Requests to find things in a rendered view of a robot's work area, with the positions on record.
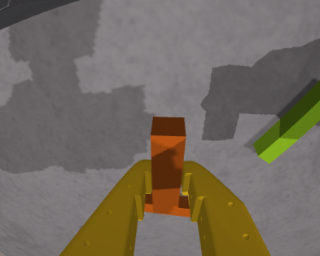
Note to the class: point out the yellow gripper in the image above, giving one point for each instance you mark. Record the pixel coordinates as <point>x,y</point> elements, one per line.
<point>225,226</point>

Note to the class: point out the lime green rod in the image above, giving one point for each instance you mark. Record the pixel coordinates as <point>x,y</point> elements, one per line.
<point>292,126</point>

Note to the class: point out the orange rod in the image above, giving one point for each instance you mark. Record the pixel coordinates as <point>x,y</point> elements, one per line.
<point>168,139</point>
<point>183,206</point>

